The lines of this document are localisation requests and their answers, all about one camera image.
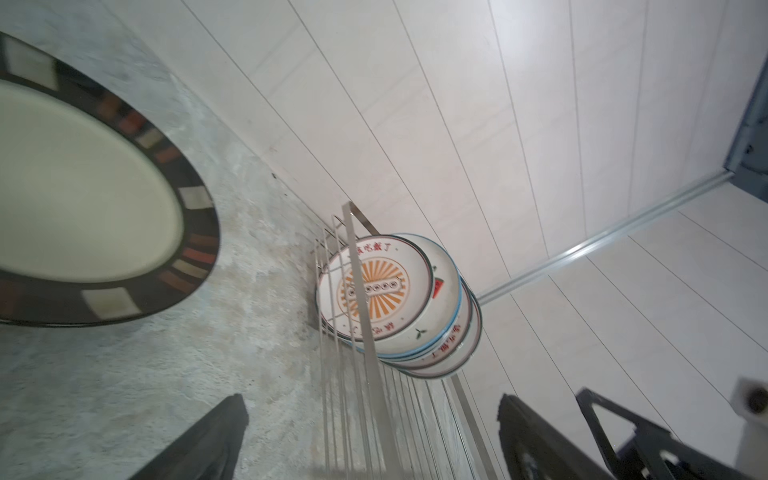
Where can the white plate orange sunburst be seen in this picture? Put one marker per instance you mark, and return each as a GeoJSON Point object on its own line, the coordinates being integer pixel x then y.
{"type": "Point", "coordinates": [398, 283]}

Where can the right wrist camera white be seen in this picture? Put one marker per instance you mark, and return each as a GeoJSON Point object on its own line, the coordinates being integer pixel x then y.
{"type": "Point", "coordinates": [749, 401]}

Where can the white blue-rim watermelon plate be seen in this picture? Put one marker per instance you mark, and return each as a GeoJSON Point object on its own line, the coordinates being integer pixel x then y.
{"type": "Point", "coordinates": [440, 313]}

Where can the dark striped rim cream plate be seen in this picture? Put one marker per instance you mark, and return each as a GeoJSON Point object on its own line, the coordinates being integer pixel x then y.
{"type": "Point", "coordinates": [103, 218]}

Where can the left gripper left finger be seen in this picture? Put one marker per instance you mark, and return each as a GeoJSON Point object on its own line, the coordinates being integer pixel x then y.
{"type": "Point", "coordinates": [207, 450]}

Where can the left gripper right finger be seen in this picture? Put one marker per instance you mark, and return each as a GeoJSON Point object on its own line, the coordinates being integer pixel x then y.
{"type": "Point", "coordinates": [534, 449]}

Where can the white plate red centre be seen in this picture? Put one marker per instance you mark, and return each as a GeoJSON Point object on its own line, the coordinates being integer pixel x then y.
{"type": "Point", "coordinates": [461, 354]}

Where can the steel wire dish rack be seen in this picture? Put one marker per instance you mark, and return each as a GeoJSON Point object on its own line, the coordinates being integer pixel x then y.
{"type": "Point", "coordinates": [377, 422]}

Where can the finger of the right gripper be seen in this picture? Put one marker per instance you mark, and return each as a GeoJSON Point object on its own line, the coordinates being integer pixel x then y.
{"type": "Point", "coordinates": [651, 452]}

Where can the white plate red pattern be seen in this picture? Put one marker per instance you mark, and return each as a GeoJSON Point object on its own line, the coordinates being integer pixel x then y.
{"type": "Point", "coordinates": [450, 341]}

